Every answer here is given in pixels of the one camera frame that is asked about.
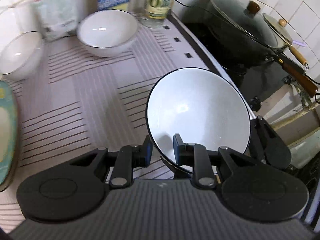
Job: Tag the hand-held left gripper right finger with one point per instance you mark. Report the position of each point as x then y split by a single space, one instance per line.
178 150

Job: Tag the small clear vinegar bottle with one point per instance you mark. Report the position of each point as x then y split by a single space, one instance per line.
158 2

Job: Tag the black gas stove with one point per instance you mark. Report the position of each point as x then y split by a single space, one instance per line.
252 80

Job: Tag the clear plastic bag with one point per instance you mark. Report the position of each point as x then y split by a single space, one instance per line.
58 17

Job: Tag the striped white tablecloth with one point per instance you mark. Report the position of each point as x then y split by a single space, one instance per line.
82 92

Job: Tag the black wok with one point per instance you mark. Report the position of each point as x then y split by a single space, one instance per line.
232 37

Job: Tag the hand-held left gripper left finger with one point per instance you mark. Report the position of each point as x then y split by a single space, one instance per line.
147 150

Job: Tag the white bowl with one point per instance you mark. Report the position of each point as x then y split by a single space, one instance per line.
20 55
107 33
200 115

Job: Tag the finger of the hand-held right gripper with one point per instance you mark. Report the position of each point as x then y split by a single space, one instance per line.
260 135

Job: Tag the teal fried egg plate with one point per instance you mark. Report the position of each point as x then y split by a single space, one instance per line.
6 135

